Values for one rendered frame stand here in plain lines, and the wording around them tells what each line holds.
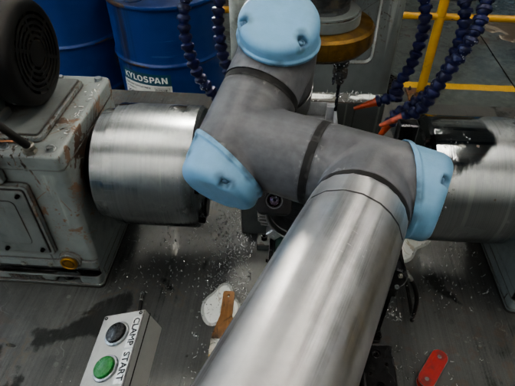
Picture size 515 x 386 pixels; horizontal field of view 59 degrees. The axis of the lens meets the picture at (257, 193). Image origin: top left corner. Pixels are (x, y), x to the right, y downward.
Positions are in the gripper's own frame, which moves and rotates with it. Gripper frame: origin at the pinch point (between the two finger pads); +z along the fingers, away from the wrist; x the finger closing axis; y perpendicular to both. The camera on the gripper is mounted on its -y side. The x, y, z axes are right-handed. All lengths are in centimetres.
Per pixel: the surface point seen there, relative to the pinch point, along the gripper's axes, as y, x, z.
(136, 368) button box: -29.3, 16.7, -5.0
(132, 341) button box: -26.0, 17.8, -4.9
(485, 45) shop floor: 220, -163, 261
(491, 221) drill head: -2.0, -38.6, 12.3
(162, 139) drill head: 8.7, 21.1, 6.8
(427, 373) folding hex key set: -28.6, -29.5, 23.4
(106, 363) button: -28.8, 20.3, -6.3
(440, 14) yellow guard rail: 171, -92, 167
